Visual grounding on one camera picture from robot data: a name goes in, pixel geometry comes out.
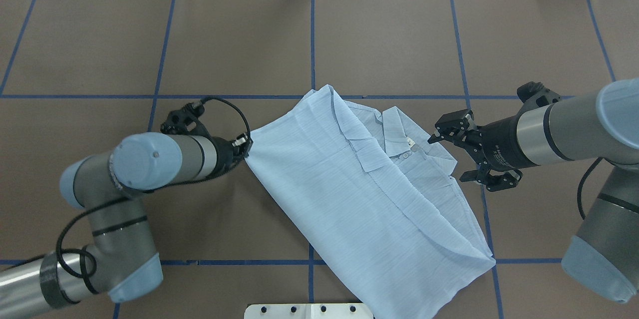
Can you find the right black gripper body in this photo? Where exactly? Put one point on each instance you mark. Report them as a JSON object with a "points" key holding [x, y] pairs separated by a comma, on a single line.
{"points": [[499, 145]]}

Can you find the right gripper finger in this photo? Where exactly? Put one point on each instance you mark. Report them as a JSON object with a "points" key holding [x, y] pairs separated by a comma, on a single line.
{"points": [[453, 126], [493, 183]]}

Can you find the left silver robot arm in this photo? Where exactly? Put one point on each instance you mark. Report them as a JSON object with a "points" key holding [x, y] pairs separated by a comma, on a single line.
{"points": [[109, 247]]}

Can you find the white pedestal column with base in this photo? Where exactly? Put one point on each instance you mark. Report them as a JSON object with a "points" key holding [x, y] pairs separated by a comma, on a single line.
{"points": [[309, 311]]}

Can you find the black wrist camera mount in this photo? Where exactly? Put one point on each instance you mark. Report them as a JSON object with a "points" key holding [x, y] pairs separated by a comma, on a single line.
{"points": [[185, 121], [535, 95]]}

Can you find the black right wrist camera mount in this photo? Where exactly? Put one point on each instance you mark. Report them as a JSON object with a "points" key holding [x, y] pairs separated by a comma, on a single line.
{"points": [[535, 95]]}

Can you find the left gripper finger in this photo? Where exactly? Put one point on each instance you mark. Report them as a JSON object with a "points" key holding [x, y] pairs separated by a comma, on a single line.
{"points": [[241, 153], [243, 141]]}

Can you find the light blue button-up shirt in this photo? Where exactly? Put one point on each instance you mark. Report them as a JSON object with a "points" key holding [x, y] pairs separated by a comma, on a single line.
{"points": [[376, 201]]}

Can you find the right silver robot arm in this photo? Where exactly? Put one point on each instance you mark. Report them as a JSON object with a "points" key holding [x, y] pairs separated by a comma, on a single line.
{"points": [[603, 126]]}

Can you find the brown paper table cover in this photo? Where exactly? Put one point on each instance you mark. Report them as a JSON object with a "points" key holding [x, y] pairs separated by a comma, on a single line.
{"points": [[79, 75]]}

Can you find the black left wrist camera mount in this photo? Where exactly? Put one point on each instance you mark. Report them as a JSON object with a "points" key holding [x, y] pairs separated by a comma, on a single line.
{"points": [[185, 121]]}

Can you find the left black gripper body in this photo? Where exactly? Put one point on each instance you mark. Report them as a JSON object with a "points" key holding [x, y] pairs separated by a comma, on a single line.
{"points": [[224, 156]]}

